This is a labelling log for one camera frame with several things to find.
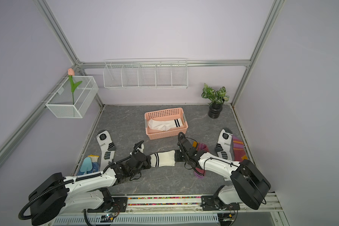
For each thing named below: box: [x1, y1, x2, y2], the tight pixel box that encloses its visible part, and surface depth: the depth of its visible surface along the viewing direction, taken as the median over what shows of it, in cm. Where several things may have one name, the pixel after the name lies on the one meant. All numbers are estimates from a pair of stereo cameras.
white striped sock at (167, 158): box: [149, 149, 176, 168], surface depth 88 cm
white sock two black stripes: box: [147, 118, 184, 132], surface depth 108 cm
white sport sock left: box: [96, 129, 116, 172], surface depth 96 cm
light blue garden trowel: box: [80, 156, 93, 175], surface depth 88 cm
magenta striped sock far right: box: [231, 134, 249, 162], surface depth 95 cm
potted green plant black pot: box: [201, 82, 230, 119], surface depth 96 cm
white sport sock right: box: [214, 127, 235, 162], surface depth 98 cm
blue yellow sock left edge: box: [86, 154, 101, 174], surface depth 89 cm
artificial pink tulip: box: [67, 67, 83, 105], surface depth 86 cm
